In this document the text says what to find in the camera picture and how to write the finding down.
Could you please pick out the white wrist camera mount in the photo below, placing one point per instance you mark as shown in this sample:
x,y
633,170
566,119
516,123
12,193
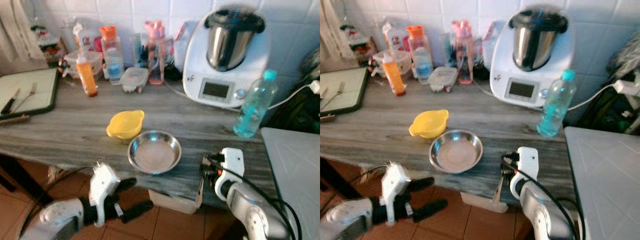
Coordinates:
x,y
102,185
395,185
527,162
231,162

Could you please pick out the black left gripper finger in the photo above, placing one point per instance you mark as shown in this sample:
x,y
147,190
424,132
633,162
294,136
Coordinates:
x,y
125,184
431,210
421,183
137,211

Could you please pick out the beige curtain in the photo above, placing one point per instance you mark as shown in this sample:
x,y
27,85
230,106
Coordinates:
x,y
17,30
332,30

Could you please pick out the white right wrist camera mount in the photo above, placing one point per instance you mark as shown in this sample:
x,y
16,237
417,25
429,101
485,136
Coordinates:
x,y
527,162
231,162

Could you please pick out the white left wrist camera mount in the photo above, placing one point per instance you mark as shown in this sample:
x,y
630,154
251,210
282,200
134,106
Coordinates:
x,y
395,185
102,185

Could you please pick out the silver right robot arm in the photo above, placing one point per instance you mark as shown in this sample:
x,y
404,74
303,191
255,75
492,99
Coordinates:
x,y
250,215
545,215

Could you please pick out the pink drinking bottle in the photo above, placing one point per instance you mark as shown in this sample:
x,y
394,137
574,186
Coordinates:
x,y
156,55
462,55

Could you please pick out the white printed pouch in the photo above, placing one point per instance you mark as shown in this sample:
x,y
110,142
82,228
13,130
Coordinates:
x,y
395,36
87,37

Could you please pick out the black bag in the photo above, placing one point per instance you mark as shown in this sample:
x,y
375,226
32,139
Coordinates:
x,y
605,110
295,112

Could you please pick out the printed snack bag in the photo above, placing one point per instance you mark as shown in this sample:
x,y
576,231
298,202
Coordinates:
x,y
47,45
362,45

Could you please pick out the clear teal-capped water bottle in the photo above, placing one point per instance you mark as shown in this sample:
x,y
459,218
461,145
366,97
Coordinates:
x,y
255,107
555,107

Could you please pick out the white plug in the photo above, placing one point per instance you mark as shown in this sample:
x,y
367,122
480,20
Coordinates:
x,y
627,87
315,86

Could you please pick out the white kitchen cooking machine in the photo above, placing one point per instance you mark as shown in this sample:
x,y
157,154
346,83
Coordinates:
x,y
227,55
535,55

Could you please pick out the white box with grey cloth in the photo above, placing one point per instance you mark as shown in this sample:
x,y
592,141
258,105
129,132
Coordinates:
x,y
480,201
175,202

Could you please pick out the green-rimmed cutting board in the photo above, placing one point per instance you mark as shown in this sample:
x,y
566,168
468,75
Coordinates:
x,y
35,80
352,82

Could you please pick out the steel plate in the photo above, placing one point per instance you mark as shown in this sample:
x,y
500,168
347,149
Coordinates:
x,y
154,152
456,151

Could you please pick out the thin metal fork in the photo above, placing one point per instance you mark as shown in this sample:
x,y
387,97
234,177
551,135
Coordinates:
x,y
336,95
25,97

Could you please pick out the clear lidded food container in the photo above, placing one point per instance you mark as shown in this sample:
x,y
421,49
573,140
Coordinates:
x,y
134,80
442,79

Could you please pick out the clear plastic tub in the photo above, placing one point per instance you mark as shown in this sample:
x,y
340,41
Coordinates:
x,y
378,62
70,62

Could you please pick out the white plastic container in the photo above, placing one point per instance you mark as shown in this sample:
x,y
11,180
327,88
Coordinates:
x,y
492,45
185,45

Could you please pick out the orange sauce bottle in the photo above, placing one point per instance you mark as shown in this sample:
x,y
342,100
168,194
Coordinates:
x,y
393,75
86,75

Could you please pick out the yellow plastic bowl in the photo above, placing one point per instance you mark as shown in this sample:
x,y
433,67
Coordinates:
x,y
125,125
428,124

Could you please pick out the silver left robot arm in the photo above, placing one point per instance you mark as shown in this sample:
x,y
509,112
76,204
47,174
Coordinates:
x,y
55,220
350,222

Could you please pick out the grey crumpled cloth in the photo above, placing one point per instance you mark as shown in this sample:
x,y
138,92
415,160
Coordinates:
x,y
312,60
625,57

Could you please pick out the clear bottle with orange cap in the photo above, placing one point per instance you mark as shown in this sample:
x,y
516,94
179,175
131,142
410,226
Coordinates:
x,y
112,55
420,55

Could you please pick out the wooden stick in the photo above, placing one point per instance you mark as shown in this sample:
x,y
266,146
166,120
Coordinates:
x,y
326,118
15,119

